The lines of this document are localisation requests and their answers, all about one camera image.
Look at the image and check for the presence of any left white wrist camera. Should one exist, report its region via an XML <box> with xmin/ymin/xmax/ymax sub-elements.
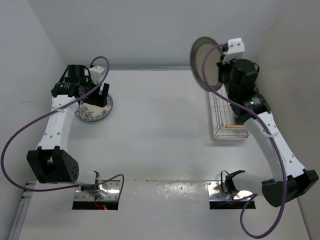
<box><xmin>89</xmin><ymin>66</ymin><xmax>106</xmax><ymax>84</ymax></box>

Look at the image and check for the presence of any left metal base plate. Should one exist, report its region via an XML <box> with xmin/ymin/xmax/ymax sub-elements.
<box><xmin>74</xmin><ymin>180</ymin><xmax>121</xmax><ymax>202</ymax></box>

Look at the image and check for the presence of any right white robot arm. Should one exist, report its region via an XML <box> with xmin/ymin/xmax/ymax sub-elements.
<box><xmin>216</xmin><ymin>59</ymin><xmax>319</xmax><ymax>207</ymax></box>

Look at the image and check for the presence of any white wire dish rack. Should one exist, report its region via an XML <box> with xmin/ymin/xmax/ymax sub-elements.
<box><xmin>208</xmin><ymin>92</ymin><xmax>250</xmax><ymax>142</ymax></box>

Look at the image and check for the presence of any metal base plate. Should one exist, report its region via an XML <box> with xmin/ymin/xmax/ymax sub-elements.
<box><xmin>74</xmin><ymin>180</ymin><xmax>121</xmax><ymax>202</ymax></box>
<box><xmin>206</xmin><ymin>180</ymin><xmax>253</xmax><ymax>202</ymax></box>

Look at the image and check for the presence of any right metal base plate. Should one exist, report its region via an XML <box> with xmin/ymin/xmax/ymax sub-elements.
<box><xmin>206</xmin><ymin>180</ymin><xmax>253</xmax><ymax>202</ymax></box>

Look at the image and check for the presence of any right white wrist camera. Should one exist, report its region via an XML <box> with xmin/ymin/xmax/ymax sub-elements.
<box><xmin>222</xmin><ymin>37</ymin><xmax>245</xmax><ymax>64</ymax></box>

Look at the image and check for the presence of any purple cable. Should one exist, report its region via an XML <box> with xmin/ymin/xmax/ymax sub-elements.
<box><xmin>202</xmin><ymin>42</ymin><xmax>287</xmax><ymax>238</ymax></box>
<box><xmin>0</xmin><ymin>56</ymin><xmax>125</xmax><ymax>193</ymax></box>

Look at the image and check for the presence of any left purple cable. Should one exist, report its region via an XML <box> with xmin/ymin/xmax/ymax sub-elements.
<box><xmin>0</xmin><ymin>56</ymin><xmax>125</xmax><ymax>193</ymax></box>

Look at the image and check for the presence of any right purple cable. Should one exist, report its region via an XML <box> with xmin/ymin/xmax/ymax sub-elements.
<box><xmin>202</xmin><ymin>42</ymin><xmax>287</xmax><ymax>238</ymax></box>

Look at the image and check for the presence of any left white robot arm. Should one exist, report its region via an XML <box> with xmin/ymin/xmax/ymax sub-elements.
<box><xmin>26</xmin><ymin>64</ymin><xmax>110</xmax><ymax>187</ymax></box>

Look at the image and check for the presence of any silver rimmed cream plate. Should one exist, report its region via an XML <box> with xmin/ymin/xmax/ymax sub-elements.
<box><xmin>190</xmin><ymin>36</ymin><xmax>223</xmax><ymax>92</ymax></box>

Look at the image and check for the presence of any blue floral white plate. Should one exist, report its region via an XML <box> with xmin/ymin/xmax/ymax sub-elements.
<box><xmin>75</xmin><ymin>94</ymin><xmax>113</xmax><ymax>122</ymax></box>

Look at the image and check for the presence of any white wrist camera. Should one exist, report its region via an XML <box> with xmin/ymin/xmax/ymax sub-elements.
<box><xmin>89</xmin><ymin>66</ymin><xmax>106</xmax><ymax>84</ymax></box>
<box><xmin>222</xmin><ymin>37</ymin><xmax>245</xmax><ymax>64</ymax></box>

